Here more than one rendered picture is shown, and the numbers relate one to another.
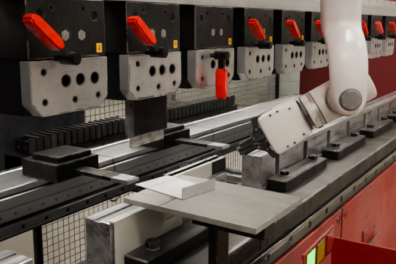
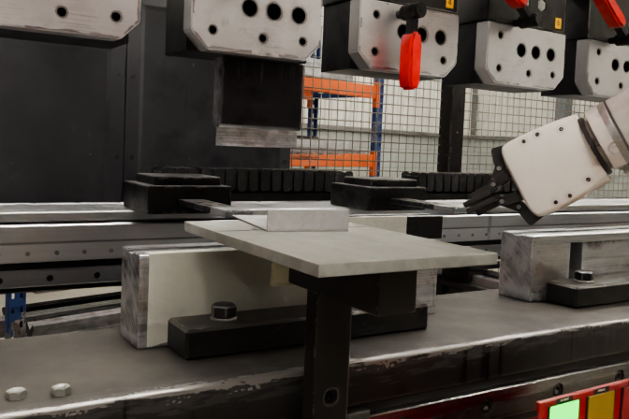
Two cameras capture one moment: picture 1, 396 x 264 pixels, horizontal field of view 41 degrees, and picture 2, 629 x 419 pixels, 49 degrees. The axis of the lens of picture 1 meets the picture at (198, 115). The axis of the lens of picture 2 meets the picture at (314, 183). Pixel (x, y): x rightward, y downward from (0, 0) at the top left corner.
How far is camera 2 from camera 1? 0.47 m
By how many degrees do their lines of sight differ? 25
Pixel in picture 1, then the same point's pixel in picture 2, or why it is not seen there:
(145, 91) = (231, 39)
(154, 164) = not seen: hidden behind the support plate
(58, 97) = not seen: outside the picture
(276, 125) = (534, 160)
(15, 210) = (85, 246)
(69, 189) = (188, 238)
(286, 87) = not seen: outside the picture
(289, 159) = (607, 261)
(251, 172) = (516, 266)
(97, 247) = (128, 296)
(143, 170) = not seen: hidden behind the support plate
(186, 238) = (296, 318)
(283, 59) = (591, 67)
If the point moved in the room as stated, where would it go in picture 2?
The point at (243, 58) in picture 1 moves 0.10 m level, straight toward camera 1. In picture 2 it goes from (484, 41) to (460, 28)
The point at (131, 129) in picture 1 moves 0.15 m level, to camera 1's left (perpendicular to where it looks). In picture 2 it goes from (218, 111) to (109, 109)
